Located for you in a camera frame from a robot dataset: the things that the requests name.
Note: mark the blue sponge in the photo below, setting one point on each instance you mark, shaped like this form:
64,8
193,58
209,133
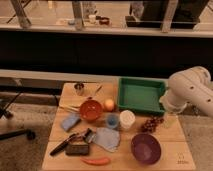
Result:
70,122

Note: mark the dark red grape bunch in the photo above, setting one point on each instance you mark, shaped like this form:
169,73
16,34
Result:
151,124

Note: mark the orange peach fruit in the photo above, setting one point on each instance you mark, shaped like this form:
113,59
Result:
109,105

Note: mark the light blue cloth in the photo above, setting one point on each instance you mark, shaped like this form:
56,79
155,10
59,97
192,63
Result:
106,138

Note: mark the blue cup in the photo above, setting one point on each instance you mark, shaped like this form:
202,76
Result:
112,121

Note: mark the dark rectangular block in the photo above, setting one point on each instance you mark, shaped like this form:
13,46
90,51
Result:
77,149

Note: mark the small metal cup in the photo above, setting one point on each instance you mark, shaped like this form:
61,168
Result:
79,88

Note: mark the wooden chopsticks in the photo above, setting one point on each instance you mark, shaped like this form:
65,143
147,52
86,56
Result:
69,108

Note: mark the white cup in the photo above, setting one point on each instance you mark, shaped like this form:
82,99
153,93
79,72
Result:
127,119

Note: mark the purple bowl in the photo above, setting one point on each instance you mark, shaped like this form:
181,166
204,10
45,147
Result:
146,149

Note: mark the red bowl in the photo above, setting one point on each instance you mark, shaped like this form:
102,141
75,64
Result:
90,110

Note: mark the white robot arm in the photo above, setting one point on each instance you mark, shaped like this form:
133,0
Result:
189,86

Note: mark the orange carrot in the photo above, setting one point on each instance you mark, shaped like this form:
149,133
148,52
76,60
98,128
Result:
98,162

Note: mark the green plastic tray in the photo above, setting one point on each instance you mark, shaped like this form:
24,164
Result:
141,95

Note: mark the black peeler tool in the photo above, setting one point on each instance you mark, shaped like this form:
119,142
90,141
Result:
88,135

